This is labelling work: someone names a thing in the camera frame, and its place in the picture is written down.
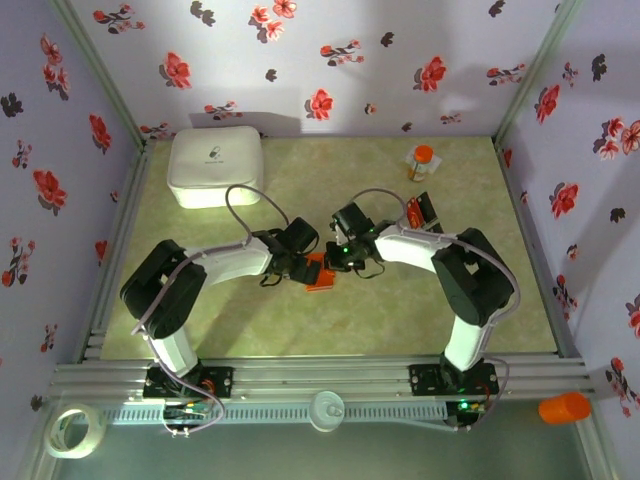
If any orange card holder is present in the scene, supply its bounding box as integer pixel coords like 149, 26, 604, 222
304, 252, 337, 294

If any red card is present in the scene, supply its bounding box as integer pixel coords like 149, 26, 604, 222
405, 196, 426, 226

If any black card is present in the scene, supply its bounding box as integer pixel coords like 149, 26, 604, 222
417, 191, 445, 234

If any pill bottle orange cap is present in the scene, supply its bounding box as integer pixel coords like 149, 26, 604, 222
407, 144, 435, 183

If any white zip pouch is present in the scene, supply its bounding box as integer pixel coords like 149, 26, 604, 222
166, 124, 265, 210

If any clear round lid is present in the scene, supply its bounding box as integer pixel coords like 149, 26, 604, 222
308, 390, 346, 432

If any green circuit board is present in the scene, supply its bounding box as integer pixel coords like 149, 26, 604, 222
162, 402, 211, 434
447, 397, 489, 431

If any clear tape roll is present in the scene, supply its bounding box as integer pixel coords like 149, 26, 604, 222
43, 402, 108, 460

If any orange plastic cup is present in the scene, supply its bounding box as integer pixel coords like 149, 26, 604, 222
538, 391, 592, 426

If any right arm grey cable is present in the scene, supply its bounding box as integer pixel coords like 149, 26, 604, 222
347, 187, 522, 432

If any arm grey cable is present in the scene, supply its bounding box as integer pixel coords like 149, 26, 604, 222
130, 184, 291, 437
347, 187, 522, 432

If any left arm grey cable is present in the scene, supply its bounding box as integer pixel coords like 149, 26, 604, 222
130, 184, 291, 437

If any aluminium frame rail wide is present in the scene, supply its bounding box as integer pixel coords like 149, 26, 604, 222
48, 353, 596, 401

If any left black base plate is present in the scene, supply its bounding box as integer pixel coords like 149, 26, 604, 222
143, 365, 235, 400

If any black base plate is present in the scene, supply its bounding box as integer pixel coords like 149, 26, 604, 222
143, 365, 235, 400
408, 363, 500, 396

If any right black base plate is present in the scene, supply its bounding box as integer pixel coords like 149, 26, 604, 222
408, 363, 500, 396

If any slotted white cable duct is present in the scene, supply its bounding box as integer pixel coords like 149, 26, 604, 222
102, 402, 449, 426

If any aluminium side rail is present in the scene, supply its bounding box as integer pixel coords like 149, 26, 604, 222
74, 139, 157, 362
493, 137, 586, 359

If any aluminium frame post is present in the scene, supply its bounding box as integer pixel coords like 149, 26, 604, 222
492, 0, 586, 144
49, 0, 151, 149

